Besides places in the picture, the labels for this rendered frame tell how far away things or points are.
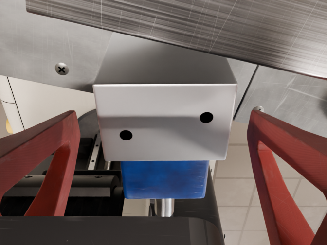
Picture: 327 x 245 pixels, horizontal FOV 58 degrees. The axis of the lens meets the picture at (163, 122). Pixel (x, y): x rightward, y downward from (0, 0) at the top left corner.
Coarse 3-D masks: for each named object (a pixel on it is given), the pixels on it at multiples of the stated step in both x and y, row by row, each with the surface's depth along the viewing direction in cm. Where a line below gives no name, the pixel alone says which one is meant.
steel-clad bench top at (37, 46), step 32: (0, 0) 13; (0, 32) 14; (32, 32) 14; (64, 32) 14; (96, 32) 14; (0, 64) 15; (32, 64) 15; (64, 64) 15; (96, 64) 15; (256, 96) 17; (288, 96) 17; (320, 96) 17; (320, 128) 18
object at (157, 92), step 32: (128, 64) 11; (160, 64) 11; (192, 64) 11; (224, 64) 11; (96, 96) 10; (128, 96) 10; (160, 96) 10; (192, 96) 10; (224, 96) 10; (128, 128) 11; (160, 128) 11; (192, 128) 11; (224, 128) 11; (128, 160) 12; (160, 160) 12; (192, 160) 14; (128, 192) 15; (160, 192) 15; (192, 192) 15
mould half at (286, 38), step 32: (32, 0) 5; (64, 0) 5; (96, 0) 5; (128, 0) 5; (160, 0) 5; (192, 0) 5; (224, 0) 5; (256, 0) 5; (288, 0) 5; (320, 0) 5; (128, 32) 5; (160, 32) 5; (192, 32) 5; (224, 32) 5; (256, 32) 5; (288, 32) 5; (320, 32) 5; (256, 64) 6; (288, 64) 6; (320, 64) 6
